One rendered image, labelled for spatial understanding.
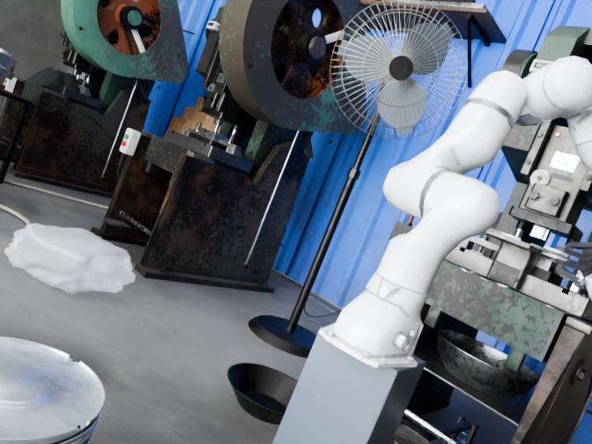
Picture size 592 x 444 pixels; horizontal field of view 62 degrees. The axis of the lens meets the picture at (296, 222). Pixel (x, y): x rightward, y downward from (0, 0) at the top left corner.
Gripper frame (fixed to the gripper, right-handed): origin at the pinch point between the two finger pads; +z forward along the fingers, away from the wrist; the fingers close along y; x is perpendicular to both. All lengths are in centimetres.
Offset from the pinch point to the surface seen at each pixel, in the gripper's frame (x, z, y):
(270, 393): 51, 35, -77
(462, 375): 0.9, 14.1, -45.2
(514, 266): 3.2, 9.5, -7.5
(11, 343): 119, -27, -53
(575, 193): -7.6, 11.5, 19.6
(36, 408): 109, -44, -53
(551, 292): -6.1, 2.3, -10.3
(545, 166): -0.9, 20.3, 25.3
